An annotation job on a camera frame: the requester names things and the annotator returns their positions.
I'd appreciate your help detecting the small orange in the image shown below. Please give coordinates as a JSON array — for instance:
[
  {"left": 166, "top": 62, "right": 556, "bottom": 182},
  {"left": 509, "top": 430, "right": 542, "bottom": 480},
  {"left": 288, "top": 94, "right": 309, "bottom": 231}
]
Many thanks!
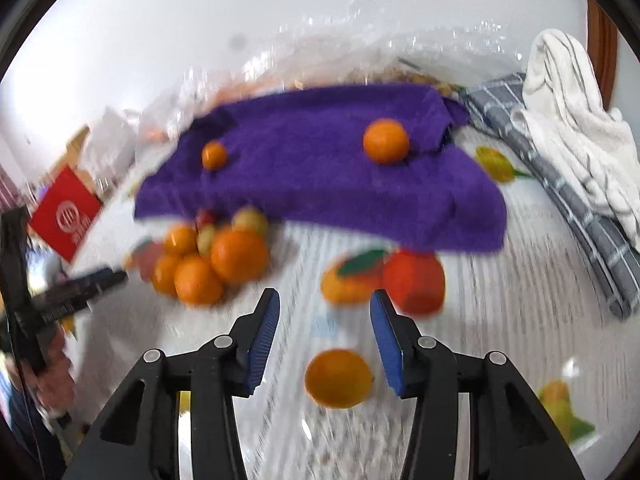
[
  {"left": 164, "top": 224, "right": 198, "bottom": 256},
  {"left": 201, "top": 141, "right": 229, "bottom": 171},
  {"left": 304, "top": 349, "right": 376, "bottom": 409},
  {"left": 210, "top": 230, "right": 271, "bottom": 285},
  {"left": 174, "top": 255, "right": 224, "bottom": 307},
  {"left": 363, "top": 118, "right": 411, "bottom": 165},
  {"left": 151, "top": 254, "right": 182, "bottom": 296}
]

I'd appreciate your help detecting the clear plastic bag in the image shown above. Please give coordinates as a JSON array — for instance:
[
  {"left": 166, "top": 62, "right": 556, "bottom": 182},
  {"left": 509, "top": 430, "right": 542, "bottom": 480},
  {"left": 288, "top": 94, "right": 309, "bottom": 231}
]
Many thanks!
[{"left": 140, "top": 0, "right": 516, "bottom": 136}]

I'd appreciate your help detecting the cardboard box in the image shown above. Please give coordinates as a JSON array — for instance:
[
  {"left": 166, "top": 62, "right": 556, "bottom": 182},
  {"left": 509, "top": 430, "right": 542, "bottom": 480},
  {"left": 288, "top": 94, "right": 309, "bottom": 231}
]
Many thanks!
[{"left": 64, "top": 127, "right": 92, "bottom": 171}]

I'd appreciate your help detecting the fruit print tablecloth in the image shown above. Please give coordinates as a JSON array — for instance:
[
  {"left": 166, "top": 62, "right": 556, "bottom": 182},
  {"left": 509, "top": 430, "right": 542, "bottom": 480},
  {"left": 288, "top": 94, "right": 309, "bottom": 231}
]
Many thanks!
[{"left": 65, "top": 125, "right": 640, "bottom": 480}]

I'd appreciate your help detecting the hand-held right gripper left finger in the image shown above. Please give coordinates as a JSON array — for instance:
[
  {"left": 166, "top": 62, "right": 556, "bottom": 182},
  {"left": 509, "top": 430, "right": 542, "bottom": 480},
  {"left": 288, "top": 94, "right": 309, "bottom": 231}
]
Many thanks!
[{"left": 62, "top": 287, "right": 281, "bottom": 480}]

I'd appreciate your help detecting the grey plaid cloth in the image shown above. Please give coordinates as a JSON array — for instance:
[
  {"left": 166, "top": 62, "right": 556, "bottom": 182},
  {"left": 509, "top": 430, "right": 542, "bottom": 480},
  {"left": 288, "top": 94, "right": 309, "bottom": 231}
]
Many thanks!
[{"left": 460, "top": 72, "right": 640, "bottom": 320}]

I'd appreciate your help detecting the red box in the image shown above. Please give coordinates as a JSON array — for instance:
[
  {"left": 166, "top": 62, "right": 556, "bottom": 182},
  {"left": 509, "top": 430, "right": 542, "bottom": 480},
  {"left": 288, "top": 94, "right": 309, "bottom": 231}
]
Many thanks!
[{"left": 28, "top": 167, "right": 104, "bottom": 262}]

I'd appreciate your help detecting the person's left hand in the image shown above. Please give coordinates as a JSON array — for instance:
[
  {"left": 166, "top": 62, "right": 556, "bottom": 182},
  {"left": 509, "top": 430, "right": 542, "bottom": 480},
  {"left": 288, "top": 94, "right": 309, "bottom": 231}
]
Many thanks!
[{"left": 25, "top": 330, "right": 76, "bottom": 421}]

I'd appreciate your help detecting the person's left forearm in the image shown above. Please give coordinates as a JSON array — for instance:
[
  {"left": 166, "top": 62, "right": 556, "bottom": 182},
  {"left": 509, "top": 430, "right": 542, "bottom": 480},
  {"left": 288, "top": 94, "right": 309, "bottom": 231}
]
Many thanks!
[{"left": 0, "top": 370, "right": 68, "bottom": 480}]

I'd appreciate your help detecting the brown wooden door frame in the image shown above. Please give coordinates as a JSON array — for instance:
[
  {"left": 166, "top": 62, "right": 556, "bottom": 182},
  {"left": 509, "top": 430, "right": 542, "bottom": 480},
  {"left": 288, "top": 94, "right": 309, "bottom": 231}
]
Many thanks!
[{"left": 586, "top": 0, "right": 621, "bottom": 111}]

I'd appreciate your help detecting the purple towel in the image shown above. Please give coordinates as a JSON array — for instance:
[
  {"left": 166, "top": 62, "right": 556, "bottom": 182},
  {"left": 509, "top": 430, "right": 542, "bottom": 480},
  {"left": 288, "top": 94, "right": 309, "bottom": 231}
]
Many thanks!
[{"left": 132, "top": 84, "right": 508, "bottom": 253}]

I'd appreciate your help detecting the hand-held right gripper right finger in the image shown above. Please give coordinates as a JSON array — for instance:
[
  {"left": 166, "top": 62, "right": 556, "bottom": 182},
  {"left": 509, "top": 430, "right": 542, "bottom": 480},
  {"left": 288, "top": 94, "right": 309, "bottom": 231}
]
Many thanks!
[{"left": 369, "top": 289, "right": 586, "bottom": 480}]

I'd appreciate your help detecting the white striped towel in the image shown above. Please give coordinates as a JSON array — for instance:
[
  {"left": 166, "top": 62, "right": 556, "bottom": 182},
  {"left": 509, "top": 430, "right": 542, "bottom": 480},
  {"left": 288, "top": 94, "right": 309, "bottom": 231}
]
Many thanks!
[{"left": 511, "top": 29, "right": 640, "bottom": 251}]

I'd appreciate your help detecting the yellow-green fruit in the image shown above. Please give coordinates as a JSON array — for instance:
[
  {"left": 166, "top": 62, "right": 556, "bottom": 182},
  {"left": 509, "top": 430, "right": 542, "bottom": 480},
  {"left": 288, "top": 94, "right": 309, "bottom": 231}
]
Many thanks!
[
  {"left": 232, "top": 206, "right": 270, "bottom": 238},
  {"left": 196, "top": 225, "right": 217, "bottom": 257}
]

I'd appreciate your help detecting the white paper bag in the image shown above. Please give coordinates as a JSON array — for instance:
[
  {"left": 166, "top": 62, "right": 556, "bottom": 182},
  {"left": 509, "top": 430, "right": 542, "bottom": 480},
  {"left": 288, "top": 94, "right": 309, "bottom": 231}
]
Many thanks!
[{"left": 85, "top": 107, "right": 141, "bottom": 186}]

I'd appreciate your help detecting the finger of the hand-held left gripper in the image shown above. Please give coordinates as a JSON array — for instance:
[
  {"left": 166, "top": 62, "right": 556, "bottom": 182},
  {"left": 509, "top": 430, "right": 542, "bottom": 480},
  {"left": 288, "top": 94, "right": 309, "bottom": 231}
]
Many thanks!
[{"left": 37, "top": 266, "right": 128, "bottom": 321}]

